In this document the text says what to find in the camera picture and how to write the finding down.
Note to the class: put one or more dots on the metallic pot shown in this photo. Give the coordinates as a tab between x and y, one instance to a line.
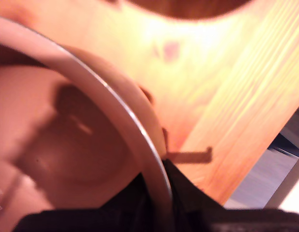
74	135

